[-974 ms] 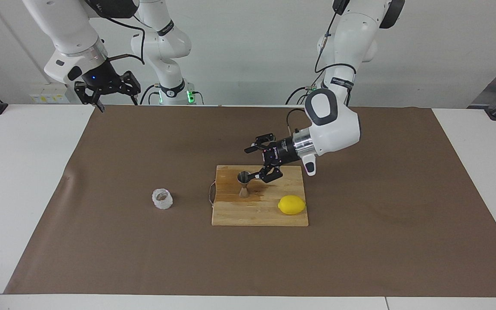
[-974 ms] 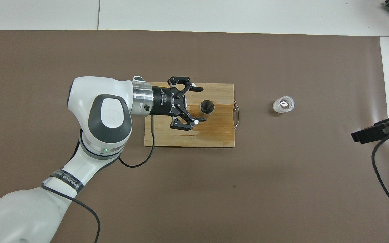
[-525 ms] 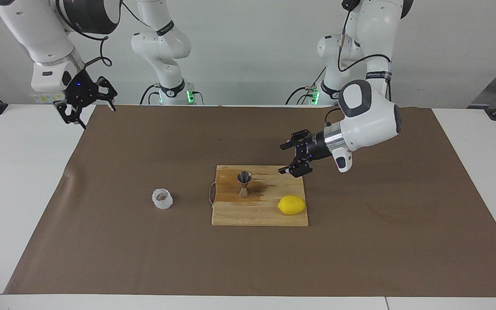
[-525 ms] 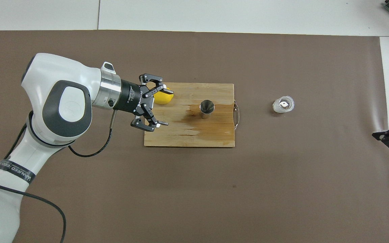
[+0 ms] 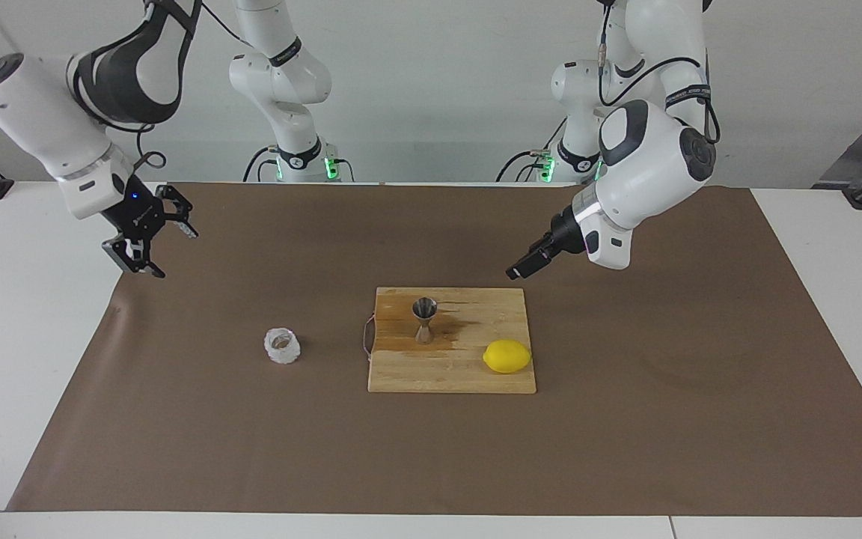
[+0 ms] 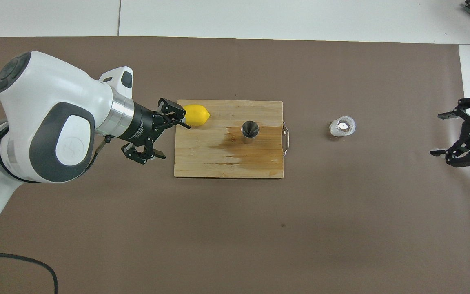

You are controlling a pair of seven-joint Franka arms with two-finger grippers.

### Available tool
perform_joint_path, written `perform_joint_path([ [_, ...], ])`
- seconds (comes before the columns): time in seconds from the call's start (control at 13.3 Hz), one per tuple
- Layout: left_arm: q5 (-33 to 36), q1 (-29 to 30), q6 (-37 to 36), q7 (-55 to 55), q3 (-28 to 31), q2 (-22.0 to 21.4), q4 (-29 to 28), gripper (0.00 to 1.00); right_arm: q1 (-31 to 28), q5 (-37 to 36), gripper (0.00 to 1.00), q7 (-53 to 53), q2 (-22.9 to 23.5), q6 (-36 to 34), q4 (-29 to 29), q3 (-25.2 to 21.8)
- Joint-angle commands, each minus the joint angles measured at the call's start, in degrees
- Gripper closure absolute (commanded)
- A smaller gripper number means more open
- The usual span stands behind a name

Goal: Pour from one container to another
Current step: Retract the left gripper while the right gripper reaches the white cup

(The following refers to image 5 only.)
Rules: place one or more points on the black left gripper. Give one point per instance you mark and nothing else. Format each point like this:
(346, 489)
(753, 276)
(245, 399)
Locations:
(566, 236)

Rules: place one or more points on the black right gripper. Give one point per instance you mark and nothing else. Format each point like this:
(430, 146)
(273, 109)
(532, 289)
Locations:
(135, 213)

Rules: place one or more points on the steel double jigger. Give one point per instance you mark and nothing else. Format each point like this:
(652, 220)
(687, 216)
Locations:
(424, 308)

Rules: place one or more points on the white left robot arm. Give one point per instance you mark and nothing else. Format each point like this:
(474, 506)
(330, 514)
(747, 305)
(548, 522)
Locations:
(648, 165)

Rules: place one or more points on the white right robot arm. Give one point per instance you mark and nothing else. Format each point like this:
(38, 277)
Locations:
(34, 112)

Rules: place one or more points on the yellow lemon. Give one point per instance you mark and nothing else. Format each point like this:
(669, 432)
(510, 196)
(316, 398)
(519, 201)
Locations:
(506, 356)

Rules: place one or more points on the wooden cutting board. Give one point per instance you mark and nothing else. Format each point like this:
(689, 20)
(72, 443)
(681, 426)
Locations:
(438, 374)

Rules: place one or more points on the brown paper table mat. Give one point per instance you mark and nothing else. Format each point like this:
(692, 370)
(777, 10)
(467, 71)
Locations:
(431, 449)

